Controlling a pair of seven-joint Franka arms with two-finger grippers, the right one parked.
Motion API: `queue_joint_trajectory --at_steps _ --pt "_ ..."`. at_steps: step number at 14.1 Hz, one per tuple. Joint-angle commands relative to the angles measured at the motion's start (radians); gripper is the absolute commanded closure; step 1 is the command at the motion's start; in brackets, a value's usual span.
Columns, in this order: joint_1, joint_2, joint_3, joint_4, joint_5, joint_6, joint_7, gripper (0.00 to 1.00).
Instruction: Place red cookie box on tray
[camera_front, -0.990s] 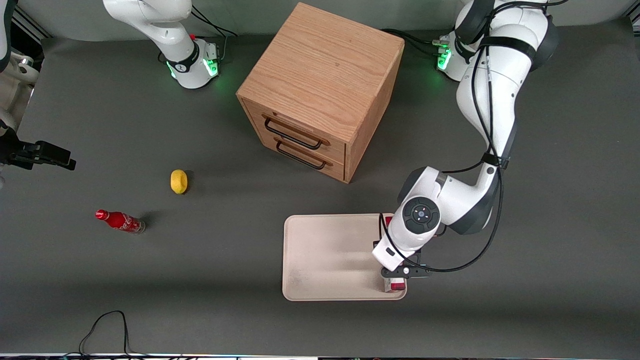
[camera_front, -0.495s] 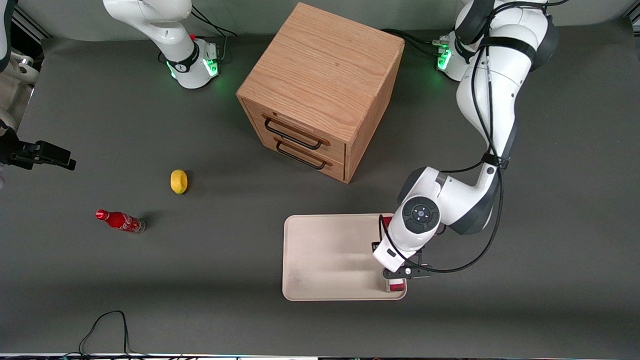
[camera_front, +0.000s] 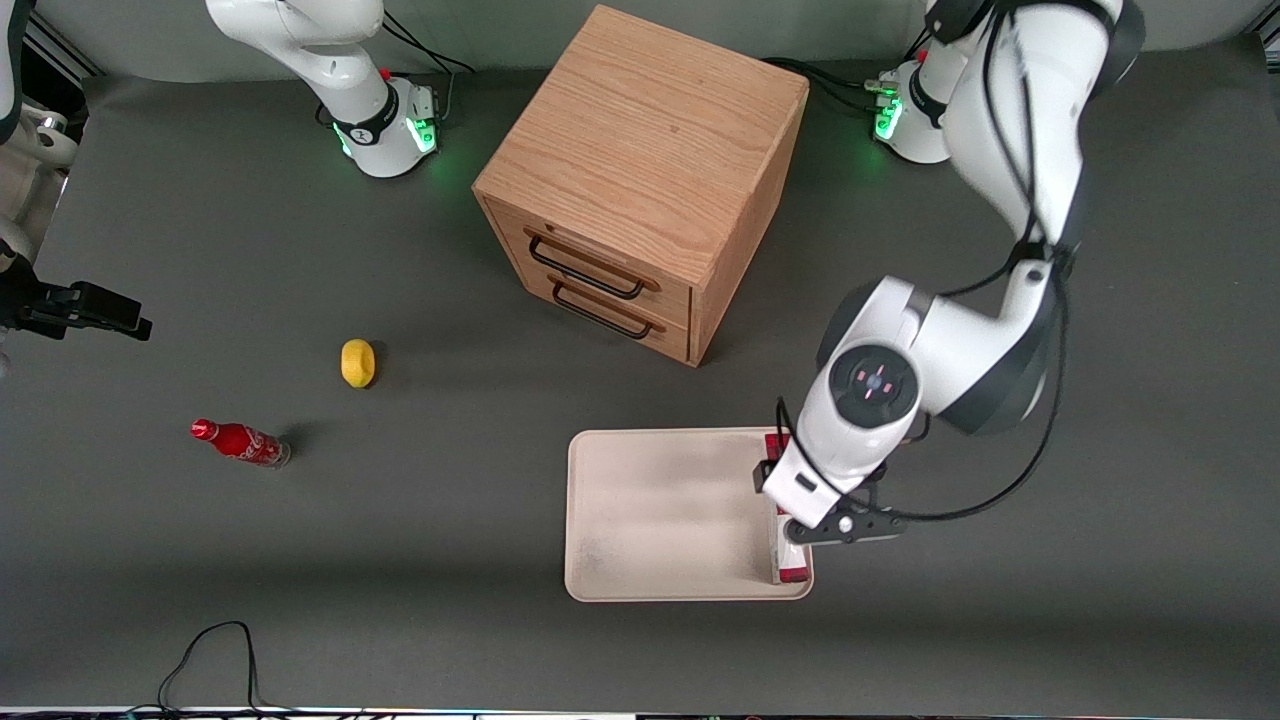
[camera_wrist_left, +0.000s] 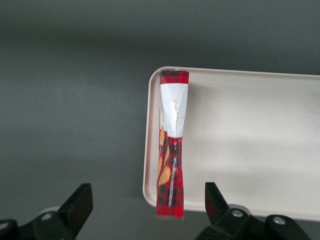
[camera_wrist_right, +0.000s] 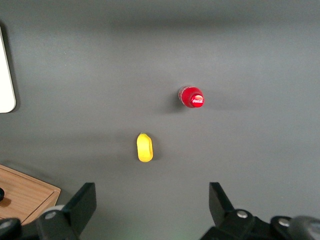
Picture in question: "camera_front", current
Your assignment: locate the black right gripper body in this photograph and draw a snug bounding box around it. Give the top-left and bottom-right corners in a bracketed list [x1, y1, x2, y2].
[0, 255, 75, 341]

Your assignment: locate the red cookie box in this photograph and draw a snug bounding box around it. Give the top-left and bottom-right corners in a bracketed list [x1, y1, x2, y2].
[763, 432, 814, 587]

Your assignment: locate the cream plastic tray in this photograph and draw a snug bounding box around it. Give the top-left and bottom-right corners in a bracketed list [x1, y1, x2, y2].
[563, 426, 816, 604]

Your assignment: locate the red cola bottle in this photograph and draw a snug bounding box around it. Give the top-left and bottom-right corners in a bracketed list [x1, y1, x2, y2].
[190, 418, 293, 469]

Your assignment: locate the yellow lemon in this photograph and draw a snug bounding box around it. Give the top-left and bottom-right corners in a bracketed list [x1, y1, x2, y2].
[340, 338, 378, 389]

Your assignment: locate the wooden drawer cabinet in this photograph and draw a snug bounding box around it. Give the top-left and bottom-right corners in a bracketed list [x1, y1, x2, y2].
[471, 4, 811, 369]

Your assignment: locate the wooden drawer black handle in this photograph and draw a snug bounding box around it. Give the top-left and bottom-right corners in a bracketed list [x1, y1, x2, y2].
[515, 265, 693, 364]
[485, 198, 694, 326]

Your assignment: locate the aluminium frame rail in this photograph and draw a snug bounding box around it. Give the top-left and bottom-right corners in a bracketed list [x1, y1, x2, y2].
[22, 12, 103, 83]

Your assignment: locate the black left arm wrist cable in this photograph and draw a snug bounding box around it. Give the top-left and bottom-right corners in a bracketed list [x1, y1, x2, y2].
[776, 0, 1073, 527]

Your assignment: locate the thin black looped cable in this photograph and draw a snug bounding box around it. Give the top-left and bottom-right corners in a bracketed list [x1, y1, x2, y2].
[157, 620, 301, 717]

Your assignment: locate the thick black base cable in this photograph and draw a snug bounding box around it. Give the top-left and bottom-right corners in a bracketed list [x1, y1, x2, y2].
[763, 56, 886, 93]
[805, 78, 886, 116]

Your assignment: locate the black right arm base cable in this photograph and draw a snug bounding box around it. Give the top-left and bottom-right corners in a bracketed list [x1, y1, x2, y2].
[380, 10, 477, 129]

